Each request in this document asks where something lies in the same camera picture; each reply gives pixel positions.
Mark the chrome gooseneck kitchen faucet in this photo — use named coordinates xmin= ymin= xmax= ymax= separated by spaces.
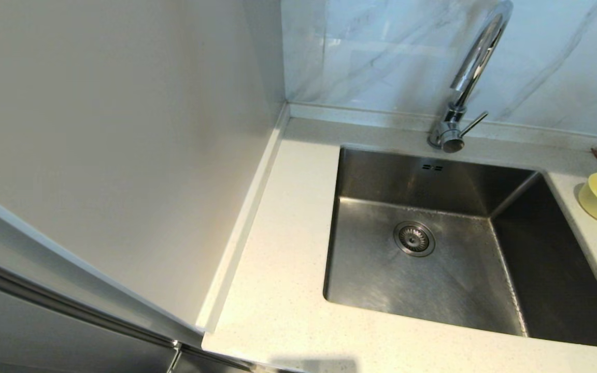
xmin=428 ymin=0 xmax=514 ymax=153

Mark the stainless steel sink basin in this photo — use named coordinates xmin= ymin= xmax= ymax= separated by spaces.
xmin=323 ymin=146 xmax=597 ymax=349

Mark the round metal drain strainer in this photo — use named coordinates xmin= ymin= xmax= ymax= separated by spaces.
xmin=393 ymin=221 xmax=436 ymax=257

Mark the grey steel cabinet front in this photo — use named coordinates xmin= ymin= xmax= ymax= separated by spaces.
xmin=0 ymin=253 xmax=258 ymax=373

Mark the steel cabinet handle rail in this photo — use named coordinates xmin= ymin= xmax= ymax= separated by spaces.
xmin=0 ymin=254 xmax=182 ymax=350

